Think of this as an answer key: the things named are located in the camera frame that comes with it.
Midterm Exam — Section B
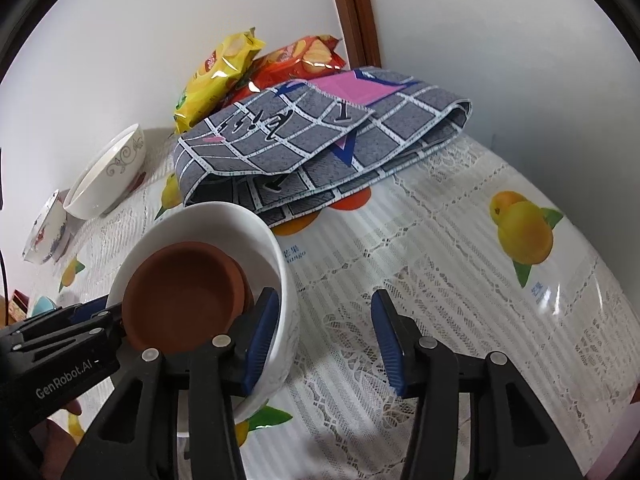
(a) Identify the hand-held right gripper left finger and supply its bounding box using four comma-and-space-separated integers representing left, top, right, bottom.
60, 287, 281, 480

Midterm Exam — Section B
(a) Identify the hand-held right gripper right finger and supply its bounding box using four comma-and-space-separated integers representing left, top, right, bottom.
371, 289, 583, 480

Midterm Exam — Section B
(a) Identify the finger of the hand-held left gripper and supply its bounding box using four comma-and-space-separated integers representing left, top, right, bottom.
67, 295, 112, 323
75, 309, 128, 356

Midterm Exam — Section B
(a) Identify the brown clay saucer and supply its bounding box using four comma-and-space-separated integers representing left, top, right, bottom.
220, 254, 257, 313
121, 241, 246, 356

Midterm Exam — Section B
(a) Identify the plain white bowl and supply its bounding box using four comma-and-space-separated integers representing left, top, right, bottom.
107, 201, 301, 423

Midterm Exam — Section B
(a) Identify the person's left hand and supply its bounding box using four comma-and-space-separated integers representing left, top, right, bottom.
42, 401, 83, 467

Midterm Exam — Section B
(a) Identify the dark brown patterned box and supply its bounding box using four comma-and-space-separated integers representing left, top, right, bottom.
7, 289, 32, 322

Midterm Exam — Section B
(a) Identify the fruit print lace tablecloth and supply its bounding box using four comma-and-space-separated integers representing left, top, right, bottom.
20, 125, 640, 480

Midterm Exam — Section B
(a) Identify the blue floral bowl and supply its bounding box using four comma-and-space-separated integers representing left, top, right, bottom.
21, 189, 71, 265

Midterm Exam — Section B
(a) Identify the white bowl grey scroll pattern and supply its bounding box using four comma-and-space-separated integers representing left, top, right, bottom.
62, 123, 146, 221

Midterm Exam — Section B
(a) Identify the grey checked folded cloth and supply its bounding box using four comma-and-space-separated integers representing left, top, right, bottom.
173, 66, 473, 228

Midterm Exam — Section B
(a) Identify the yellow snack packet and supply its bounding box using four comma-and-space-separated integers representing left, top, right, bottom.
172, 30, 266, 135

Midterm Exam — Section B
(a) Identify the red snack packet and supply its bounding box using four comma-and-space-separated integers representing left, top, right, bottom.
227, 35, 347, 106

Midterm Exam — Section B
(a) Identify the brown wooden door frame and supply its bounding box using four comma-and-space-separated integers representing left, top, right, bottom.
325, 0, 383, 73

